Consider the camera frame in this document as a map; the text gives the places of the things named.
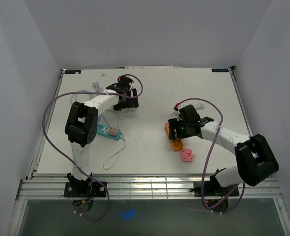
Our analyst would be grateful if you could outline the orange power strip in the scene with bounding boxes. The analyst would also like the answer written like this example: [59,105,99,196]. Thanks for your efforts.
[165,122,183,152]

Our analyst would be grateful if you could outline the pink plug adapter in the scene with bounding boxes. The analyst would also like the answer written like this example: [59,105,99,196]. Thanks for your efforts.
[180,148,196,163]

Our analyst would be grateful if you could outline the brown charger plug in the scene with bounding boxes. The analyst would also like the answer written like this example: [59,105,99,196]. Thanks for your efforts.
[108,127,118,137]

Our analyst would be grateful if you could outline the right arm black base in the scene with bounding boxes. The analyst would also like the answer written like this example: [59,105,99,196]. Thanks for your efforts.
[189,181,239,197]

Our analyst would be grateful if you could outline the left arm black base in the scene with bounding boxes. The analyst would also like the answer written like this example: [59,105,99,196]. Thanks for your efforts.
[63,182,107,198]

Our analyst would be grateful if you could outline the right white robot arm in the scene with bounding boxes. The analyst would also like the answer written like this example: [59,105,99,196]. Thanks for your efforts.
[168,105,280,195]

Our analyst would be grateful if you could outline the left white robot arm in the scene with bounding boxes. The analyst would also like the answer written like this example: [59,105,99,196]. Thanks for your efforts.
[65,74,139,197]

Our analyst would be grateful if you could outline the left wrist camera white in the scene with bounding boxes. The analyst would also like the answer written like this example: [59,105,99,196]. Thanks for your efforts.
[117,75,134,87]

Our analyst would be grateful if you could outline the light blue power cord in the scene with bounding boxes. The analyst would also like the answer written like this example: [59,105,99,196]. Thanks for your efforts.
[71,82,106,104]

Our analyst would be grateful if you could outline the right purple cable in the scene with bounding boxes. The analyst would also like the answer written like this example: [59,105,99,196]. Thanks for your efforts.
[178,98,246,214]

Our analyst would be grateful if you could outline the aluminium table frame rail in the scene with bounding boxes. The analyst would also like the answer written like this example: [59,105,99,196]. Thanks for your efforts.
[16,66,283,201]

